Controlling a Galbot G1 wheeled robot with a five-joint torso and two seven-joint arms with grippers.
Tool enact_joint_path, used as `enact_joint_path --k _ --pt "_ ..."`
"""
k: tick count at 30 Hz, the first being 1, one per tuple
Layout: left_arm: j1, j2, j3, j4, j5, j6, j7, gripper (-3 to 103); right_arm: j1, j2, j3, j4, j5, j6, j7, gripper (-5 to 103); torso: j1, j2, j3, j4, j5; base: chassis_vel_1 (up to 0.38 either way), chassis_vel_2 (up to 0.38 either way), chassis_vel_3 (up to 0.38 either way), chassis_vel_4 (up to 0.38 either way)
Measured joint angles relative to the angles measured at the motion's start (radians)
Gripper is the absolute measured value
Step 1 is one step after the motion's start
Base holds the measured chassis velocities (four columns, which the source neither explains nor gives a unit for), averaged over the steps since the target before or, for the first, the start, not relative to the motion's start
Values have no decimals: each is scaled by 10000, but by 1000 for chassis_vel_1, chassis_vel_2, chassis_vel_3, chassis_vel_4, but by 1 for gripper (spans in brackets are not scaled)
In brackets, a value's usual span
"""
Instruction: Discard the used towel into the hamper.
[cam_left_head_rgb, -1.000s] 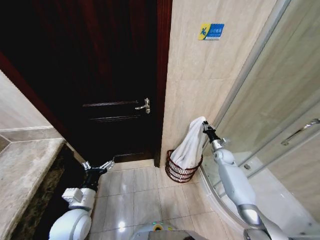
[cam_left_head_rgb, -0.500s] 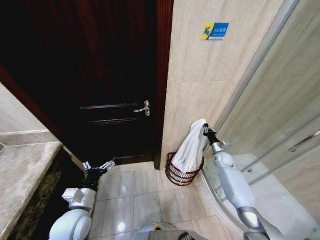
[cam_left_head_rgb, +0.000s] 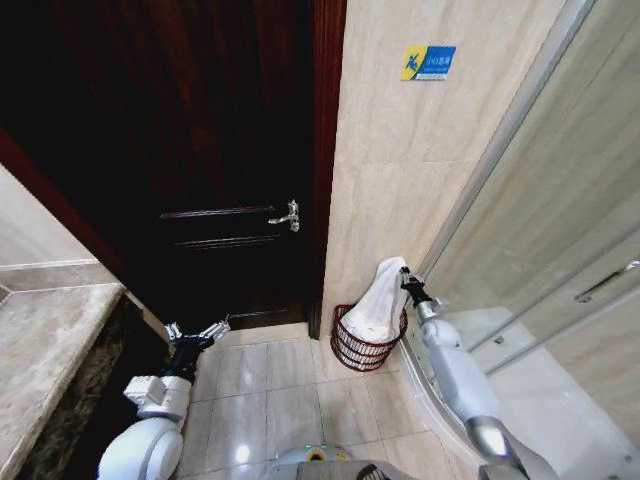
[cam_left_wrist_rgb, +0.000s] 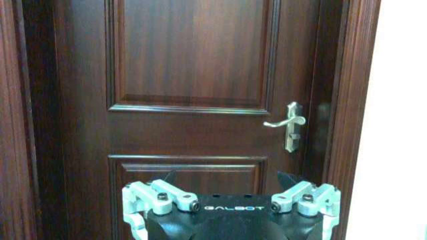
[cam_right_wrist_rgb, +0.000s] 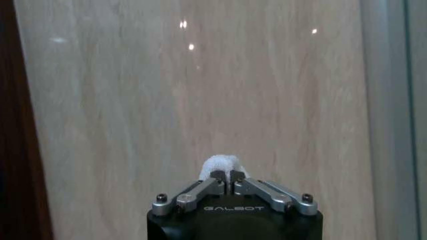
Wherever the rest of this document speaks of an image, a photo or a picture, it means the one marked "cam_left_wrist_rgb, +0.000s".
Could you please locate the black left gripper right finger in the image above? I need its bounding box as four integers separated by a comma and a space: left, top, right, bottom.
270, 171, 342, 240

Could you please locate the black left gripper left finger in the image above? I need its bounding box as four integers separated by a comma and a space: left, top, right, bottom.
122, 170, 202, 240

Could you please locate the dark brown wooden door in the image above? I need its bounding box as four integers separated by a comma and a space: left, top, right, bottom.
53, 0, 330, 240

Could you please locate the silver door lever handle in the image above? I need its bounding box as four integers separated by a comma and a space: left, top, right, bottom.
264, 101, 308, 153

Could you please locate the dark brown door frame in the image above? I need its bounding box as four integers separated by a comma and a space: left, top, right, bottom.
0, 0, 382, 240

